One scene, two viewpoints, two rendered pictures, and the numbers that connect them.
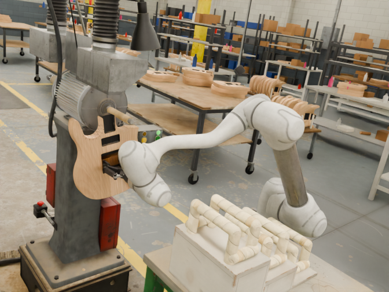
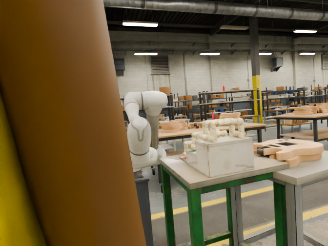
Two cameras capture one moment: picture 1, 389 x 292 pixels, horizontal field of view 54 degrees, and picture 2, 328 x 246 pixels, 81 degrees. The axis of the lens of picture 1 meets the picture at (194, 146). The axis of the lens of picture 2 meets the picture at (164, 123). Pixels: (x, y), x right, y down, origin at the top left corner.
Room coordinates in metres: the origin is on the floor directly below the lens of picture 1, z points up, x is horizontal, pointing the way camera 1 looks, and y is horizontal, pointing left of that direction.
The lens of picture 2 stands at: (0.80, 0.96, 1.29)
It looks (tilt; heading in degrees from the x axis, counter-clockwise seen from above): 4 degrees down; 297
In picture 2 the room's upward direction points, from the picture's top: 5 degrees counter-clockwise
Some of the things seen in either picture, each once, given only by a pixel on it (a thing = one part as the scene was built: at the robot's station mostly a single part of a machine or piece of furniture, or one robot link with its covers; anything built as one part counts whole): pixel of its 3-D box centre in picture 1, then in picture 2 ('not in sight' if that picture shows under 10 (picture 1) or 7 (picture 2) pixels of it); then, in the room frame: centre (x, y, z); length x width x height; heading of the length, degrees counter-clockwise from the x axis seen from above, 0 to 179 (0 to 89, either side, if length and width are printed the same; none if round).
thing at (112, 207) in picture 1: (102, 214); not in sight; (2.07, 0.50, 0.49); 0.25 x 0.12 x 0.37; 43
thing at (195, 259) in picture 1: (216, 265); (223, 154); (0.99, -0.12, 1.02); 0.27 x 0.15 x 0.17; 43
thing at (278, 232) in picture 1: (264, 222); (206, 133); (1.12, -0.27, 1.12); 0.20 x 0.03 x 0.03; 42
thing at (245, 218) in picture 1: (234, 211); (218, 121); (1.01, -0.15, 1.20); 0.20 x 0.03 x 0.03; 42
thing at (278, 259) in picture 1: (274, 261); not in sight; (1.02, -0.30, 1.04); 0.11 x 0.03 x 0.03; 133
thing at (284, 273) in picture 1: (248, 262); (210, 155); (1.09, -0.24, 0.98); 0.27 x 0.16 x 0.09; 43
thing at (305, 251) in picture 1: (304, 255); not in sight; (1.17, -0.44, 0.99); 0.03 x 0.03 x 0.09
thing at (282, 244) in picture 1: (281, 248); not in sight; (1.06, -0.32, 1.07); 0.03 x 0.03 x 0.09
